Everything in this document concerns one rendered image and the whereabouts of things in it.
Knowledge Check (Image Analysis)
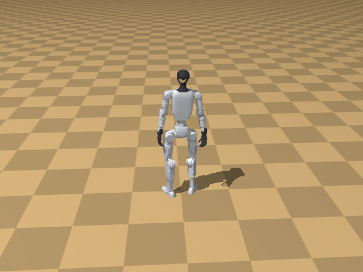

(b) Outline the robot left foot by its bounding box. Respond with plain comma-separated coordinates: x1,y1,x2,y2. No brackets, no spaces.
162,186,175,198

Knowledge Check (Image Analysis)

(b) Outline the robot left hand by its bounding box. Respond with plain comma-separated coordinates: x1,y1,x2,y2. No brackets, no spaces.
157,129,163,146

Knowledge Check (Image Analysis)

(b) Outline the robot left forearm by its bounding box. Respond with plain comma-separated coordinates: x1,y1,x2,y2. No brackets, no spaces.
157,109,166,132

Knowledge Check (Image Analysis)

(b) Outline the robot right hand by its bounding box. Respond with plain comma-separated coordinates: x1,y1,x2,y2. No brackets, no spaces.
199,128,207,147

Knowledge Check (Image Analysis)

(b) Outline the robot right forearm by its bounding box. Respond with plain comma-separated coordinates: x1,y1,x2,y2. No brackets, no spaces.
198,109,208,132

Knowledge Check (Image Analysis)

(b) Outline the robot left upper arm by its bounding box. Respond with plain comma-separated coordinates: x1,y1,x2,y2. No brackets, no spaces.
161,90,173,116

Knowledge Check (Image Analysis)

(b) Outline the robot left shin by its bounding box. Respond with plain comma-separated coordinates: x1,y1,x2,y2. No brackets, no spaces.
165,161,175,192

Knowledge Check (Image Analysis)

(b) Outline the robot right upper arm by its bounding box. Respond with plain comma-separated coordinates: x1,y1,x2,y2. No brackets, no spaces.
193,90,204,116

